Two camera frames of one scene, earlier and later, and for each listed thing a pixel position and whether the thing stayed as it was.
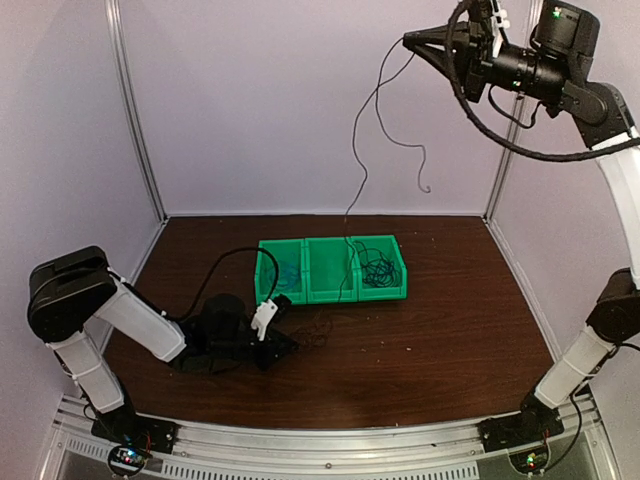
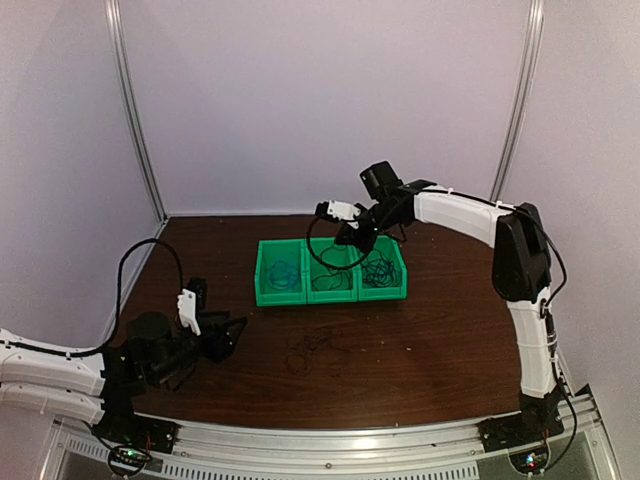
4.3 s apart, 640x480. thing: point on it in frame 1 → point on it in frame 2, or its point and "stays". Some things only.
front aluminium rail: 575,448 stays
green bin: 327,262 stays
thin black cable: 375,90 → 340,280
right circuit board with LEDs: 530,461 stays
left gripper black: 272,351 → 222,347
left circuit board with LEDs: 125,459 stays
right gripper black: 472,57 → 355,238
